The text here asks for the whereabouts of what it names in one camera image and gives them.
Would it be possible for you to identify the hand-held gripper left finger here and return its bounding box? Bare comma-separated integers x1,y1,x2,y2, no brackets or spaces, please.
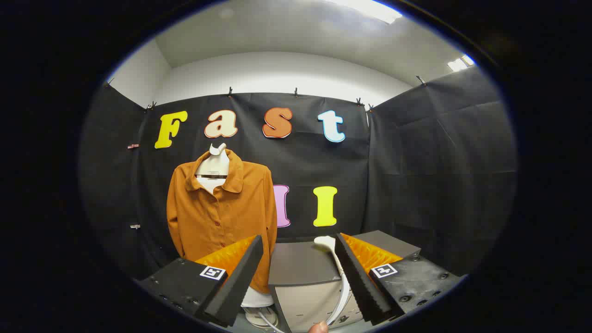
134,235,264,328

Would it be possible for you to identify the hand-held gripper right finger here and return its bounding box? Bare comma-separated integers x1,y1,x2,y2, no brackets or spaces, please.
334,233,468,326

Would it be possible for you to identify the white garment steamer head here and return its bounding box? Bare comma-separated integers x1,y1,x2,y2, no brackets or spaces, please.
314,235,345,278

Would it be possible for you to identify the orange button-up shirt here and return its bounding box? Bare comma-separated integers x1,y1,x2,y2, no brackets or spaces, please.
166,149,278,295

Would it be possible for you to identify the white steamer base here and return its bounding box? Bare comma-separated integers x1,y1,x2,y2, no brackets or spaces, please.
244,307,279,330

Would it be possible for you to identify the white steamer hanger board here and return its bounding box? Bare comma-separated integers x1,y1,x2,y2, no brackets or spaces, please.
195,143,276,308

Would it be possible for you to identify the grey cabinet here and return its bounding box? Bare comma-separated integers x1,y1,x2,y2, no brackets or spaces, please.
268,230,421,333

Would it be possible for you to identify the black backdrop cloth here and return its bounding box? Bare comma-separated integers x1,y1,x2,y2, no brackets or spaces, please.
79,65,518,283

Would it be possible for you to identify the row of black backdrop clips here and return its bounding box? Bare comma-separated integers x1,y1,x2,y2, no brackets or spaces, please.
104,75,427,112

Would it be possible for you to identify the small ceiling light panel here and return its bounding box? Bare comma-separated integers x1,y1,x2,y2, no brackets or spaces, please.
447,55,475,72

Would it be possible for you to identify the long ceiling light panel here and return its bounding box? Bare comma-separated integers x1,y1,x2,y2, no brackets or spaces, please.
324,0,403,25

